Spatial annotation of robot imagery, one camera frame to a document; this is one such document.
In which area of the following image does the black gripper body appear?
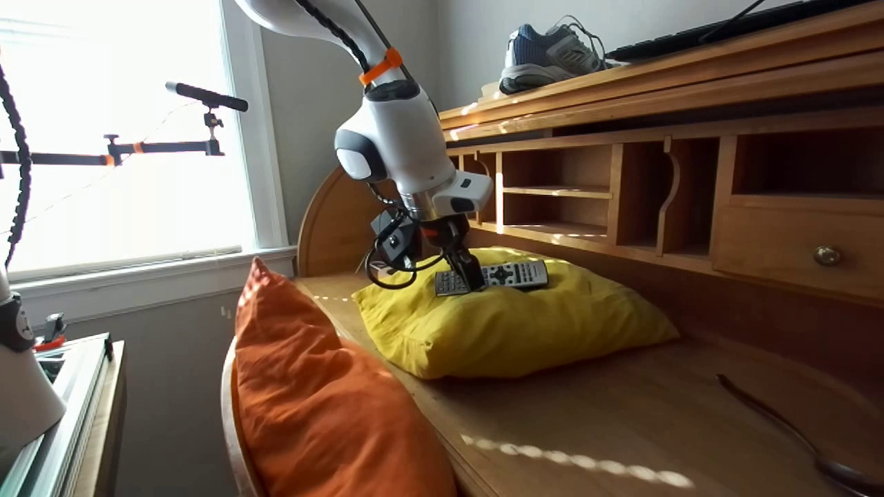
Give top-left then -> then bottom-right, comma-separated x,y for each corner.
408,215 -> 469,246

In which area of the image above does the grey remote controller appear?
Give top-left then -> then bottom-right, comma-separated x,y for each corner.
435,260 -> 549,295

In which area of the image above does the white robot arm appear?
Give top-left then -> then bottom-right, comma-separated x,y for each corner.
236,0 -> 491,289

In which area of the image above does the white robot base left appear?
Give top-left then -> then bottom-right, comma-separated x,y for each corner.
0,271 -> 66,464

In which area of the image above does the yellow pillow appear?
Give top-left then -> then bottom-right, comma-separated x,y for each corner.
353,253 -> 679,380

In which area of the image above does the orange pillow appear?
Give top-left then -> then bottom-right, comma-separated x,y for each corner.
227,260 -> 459,497

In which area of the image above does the round wooden board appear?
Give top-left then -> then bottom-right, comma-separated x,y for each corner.
295,171 -> 382,276

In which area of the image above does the blue grey sneaker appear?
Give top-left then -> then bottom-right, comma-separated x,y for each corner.
497,17 -> 606,94

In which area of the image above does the wooden desk hutch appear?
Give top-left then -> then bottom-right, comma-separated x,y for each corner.
443,0 -> 884,304

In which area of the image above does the brass drawer knob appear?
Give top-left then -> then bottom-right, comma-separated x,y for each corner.
814,243 -> 842,268

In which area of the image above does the white side table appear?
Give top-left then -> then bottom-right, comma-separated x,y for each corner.
0,333 -> 128,497

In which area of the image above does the metal spoon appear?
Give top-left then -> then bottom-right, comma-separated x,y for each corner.
718,373 -> 884,497

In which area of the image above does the black cable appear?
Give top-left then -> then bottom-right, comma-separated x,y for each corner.
361,181 -> 447,293

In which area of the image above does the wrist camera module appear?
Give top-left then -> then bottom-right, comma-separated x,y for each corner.
370,209 -> 418,268

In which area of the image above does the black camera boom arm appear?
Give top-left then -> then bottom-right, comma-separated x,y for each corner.
0,79 -> 252,167

